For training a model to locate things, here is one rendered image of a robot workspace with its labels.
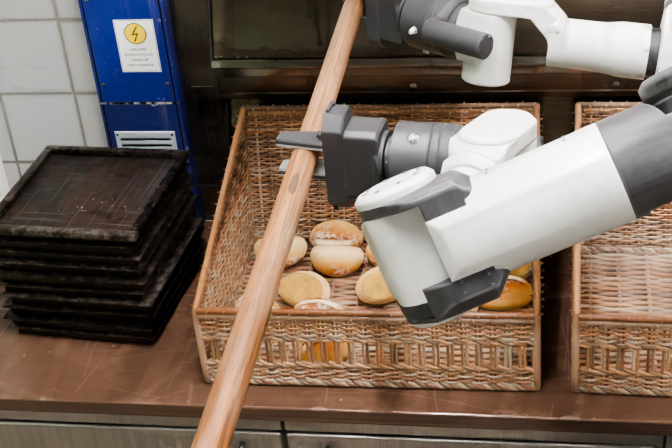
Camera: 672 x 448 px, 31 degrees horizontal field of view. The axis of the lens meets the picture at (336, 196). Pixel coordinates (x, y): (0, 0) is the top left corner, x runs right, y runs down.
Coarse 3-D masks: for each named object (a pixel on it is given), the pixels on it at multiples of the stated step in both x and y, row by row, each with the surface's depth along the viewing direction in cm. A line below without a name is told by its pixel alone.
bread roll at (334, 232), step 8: (320, 224) 228; (328, 224) 227; (336, 224) 227; (344, 224) 227; (352, 224) 228; (312, 232) 228; (320, 232) 227; (328, 232) 226; (336, 232) 226; (344, 232) 226; (352, 232) 226; (360, 232) 228; (312, 240) 228; (320, 240) 226; (328, 240) 226; (336, 240) 225; (344, 240) 225; (352, 240) 226; (360, 240) 227
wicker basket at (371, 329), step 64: (256, 128) 228; (320, 192) 229; (320, 320) 192; (384, 320) 190; (512, 320) 187; (256, 384) 201; (320, 384) 199; (384, 384) 197; (448, 384) 195; (512, 384) 194
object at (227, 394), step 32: (352, 0) 173; (352, 32) 165; (320, 96) 148; (320, 128) 142; (288, 192) 130; (288, 224) 125; (256, 288) 116; (256, 320) 112; (224, 352) 109; (256, 352) 109; (224, 384) 104; (224, 416) 101
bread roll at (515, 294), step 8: (512, 280) 209; (520, 280) 209; (504, 288) 208; (512, 288) 208; (520, 288) 209; (528, 288) 210; (504, 296) 208; (512, 296) 208; (520, 296) 209; (528, 296) 209; (488, 304) 209; (496, 304) 209; (504, 304) 209; (512, 304) 209; (520, 304) 209
